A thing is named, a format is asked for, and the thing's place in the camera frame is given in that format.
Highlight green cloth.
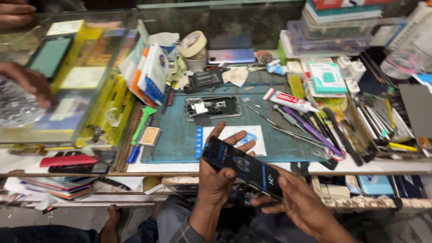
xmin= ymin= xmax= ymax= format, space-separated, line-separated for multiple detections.
xmin=167 ymin=55 xmax=187 ymax=82

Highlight beige masking tape roll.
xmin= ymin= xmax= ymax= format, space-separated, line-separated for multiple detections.
xmin=178 ymin=31 xmax=208 ymax=59

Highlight heap of papers on shelf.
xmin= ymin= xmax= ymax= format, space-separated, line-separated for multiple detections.
xmin=3 ymin=175 xmax=99 ymax=204

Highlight stack of white orange packets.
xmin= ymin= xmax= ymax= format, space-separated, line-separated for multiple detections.
xmin=119 ymin=43 xmax=170 ymax=108

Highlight yellow flat packet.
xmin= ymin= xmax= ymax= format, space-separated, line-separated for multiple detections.
xmin=288 ymin=74 xmax=306 ymax=100

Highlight teal white small box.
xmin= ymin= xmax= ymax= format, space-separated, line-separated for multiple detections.
xmin=307 ymin=62 xmax=348 ymax=95

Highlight black phone battery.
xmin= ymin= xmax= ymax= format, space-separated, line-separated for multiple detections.
xmin=188 ymin=68 xmax=224 ymax=90

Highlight wooden shelf with boxes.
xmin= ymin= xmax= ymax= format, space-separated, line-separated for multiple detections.
xmin=311 ymin=175 xmax=432 ymax=209

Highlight teal repair work mat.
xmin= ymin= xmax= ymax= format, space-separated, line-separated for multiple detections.
xmin=141 ymin=72 xmax=335 ymax=164

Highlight wooden tray of tools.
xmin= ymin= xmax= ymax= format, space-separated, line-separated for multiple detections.
xmin=347 ymin=91 xmax=432 ymax=160

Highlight person's left hand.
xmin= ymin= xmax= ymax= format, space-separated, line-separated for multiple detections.
xmin=197 ymin=121 xmax=256 ymax=212

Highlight grey handle screwdriver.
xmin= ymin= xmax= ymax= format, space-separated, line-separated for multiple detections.
xmin=273 ymin=104 xmax=307 ymax=133

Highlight white glue tube red print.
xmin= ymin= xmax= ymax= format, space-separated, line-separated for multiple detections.
xmin=263 ymin=88 xmax=320 ymax=113

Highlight clear glass cup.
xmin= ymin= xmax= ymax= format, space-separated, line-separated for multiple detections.
xmin=380 ymin=50 xmax=421 ymax=80

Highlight long steel tweezers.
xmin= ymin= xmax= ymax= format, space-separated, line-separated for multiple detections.
xmin=272 ymin=126 xmax=326 ymax=148
xmin=246 ymin=104 xmax=302 ymax=143

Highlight white charger plug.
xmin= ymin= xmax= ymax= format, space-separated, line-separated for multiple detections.
xmin=350 ymin=60 xmax=367 ymax=82
xmin=337 ymin=56 xmax=352 ymax=80

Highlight stack of plastic boxes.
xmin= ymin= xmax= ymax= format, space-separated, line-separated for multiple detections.
xmin=279 ymin=0 xmax=407 ymax=59

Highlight bare foot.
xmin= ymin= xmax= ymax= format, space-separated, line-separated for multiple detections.
xmin=99 ymin=205 xmax=122 ymax=243

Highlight crumpled white tissue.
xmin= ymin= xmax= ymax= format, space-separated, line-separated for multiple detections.
xmin=222 ymin=66 xmax=250 ymax=88

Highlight white sheet with blue strip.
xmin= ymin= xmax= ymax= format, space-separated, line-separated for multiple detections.
xmin=195 ymin=125 xmax=267 ymax=159

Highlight white round cup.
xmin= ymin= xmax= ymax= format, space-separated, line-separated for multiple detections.
xmin=184 ymin=51 xmax=208 ymax=72

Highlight small brown tape roll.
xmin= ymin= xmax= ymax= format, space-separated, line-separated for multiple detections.
xmin=255 ymin=50 xmax=273 ymax=65

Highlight black phone display screen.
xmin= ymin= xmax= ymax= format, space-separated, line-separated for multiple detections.
xmin=202 ymin=136 xmax=283 ymax=200

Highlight person's grey trousers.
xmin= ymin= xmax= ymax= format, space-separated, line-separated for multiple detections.
xmin=124 ymin=195 xmax=306 ymax=243

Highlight crinkled clear plastic bottle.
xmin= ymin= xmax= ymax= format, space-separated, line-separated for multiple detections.
xmin=0 ymin=77 xmax=47 ymax=128

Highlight blue white wrapper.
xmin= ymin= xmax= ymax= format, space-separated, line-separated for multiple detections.
xmin=266 ymin=59 xmax=288 ymax=76

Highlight purple smartphone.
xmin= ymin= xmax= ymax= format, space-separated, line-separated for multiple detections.
xmin=207 ymin=48 xmax=256 ymax=65

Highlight person's right hand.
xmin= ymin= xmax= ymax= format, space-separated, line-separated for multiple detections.
xmin=250 ymin=175 xmax=335 ymax=237

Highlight purple plastic spudger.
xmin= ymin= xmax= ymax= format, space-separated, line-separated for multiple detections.
xmin=283 ymin=106 xmax=344 ymax=158

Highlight black plastic spudger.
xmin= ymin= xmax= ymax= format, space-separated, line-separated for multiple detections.
xmin=322 ymin=107 xmax=364 ymax=167

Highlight yellow handle tool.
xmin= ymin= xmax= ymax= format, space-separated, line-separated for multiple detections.
xmin=387 ymin=141 xmax=419 ymax=152

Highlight small orange white box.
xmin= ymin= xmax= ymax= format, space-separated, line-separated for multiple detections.
xmin=140 ymin=126 xmax=162 ymax=147

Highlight opened phone back chassis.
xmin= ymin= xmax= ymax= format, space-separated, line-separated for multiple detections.
xmin=184 ymin=96 xmax=243 ymax=122

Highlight dark grey sheet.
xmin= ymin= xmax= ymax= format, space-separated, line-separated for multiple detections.
xmin=398 ymin=83 xmax=432 ymax=140

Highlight red phone case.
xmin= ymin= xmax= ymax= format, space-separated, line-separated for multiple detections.
xmin=39 ymin=155 xmax=99 ymax=168

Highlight glass display case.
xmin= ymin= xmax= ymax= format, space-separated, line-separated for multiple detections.
xmin=0 ymin=9 xmax=138 ymax=144

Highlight green plastic pry tool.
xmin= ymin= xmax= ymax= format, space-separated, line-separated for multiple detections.
xmin=130 ymin=107 xmax=158 ymax=146

